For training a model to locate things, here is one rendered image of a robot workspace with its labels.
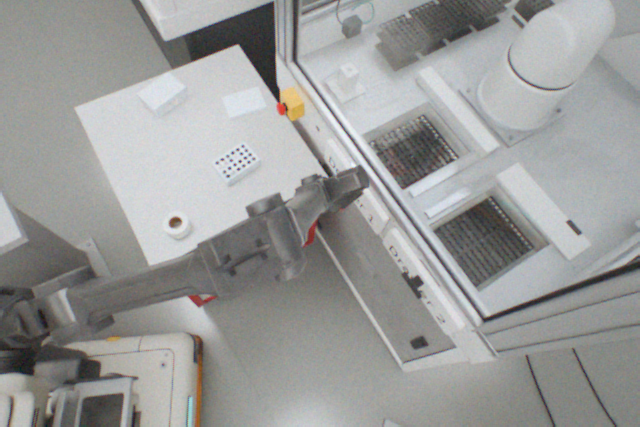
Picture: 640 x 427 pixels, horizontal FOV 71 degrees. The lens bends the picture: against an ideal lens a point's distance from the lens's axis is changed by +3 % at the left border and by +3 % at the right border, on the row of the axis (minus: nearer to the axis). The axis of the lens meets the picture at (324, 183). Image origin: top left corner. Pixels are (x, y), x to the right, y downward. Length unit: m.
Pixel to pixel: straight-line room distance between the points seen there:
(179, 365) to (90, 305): 1.04
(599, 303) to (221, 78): 1.27
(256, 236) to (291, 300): 1.50
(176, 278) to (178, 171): 0.87
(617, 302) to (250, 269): 0.49
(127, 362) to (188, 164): 0.76
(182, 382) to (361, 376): 0.72
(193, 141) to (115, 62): 1.38
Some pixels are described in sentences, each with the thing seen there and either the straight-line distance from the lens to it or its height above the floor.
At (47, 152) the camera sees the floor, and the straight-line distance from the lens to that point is 2.58.
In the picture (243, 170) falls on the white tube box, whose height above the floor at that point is 0.80.
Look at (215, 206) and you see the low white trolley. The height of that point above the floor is 0.76.
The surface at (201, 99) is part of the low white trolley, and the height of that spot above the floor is 0.76.
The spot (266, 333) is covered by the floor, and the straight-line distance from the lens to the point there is 2.02.
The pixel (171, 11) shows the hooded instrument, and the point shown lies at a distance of 1.61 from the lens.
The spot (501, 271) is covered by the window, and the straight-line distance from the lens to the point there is 0.93.
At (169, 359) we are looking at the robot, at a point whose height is 0.28.
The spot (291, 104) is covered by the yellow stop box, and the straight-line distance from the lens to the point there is 1.34.
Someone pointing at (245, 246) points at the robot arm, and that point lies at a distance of 0.54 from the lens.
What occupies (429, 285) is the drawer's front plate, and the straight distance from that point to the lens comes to 1.15.
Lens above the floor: 2.00
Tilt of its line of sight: 64 degrees down
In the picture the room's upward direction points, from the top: 10 degrees clockwise
